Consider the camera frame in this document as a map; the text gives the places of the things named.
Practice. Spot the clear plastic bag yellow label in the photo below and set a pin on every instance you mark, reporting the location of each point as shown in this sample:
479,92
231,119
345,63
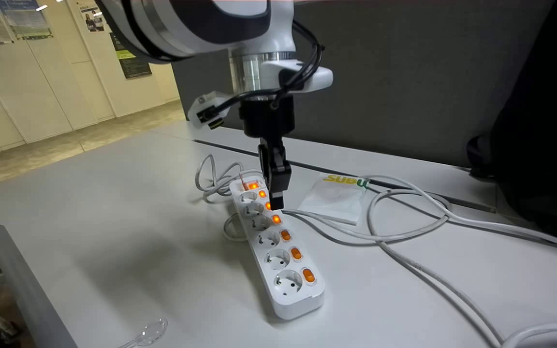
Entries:
334,199

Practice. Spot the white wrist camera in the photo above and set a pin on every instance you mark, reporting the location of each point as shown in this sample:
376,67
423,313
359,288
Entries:
206,110

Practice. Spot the clear plastic spoon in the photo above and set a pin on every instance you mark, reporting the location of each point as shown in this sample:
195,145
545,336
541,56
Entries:
150,330

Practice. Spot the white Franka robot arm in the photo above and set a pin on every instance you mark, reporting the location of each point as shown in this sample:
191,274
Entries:
214,29

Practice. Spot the small wall notice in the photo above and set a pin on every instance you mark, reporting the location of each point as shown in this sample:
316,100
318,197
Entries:
94,19

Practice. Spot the white power strip orange switches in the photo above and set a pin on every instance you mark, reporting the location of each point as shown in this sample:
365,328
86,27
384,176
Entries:
280,263

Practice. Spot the dark wall sign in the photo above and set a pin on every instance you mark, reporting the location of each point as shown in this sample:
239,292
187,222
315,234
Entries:
131,58

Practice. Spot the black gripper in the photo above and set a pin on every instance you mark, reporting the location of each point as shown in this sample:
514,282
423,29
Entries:
268,116

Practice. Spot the large wall poster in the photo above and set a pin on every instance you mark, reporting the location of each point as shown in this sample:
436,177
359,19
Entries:
9,19

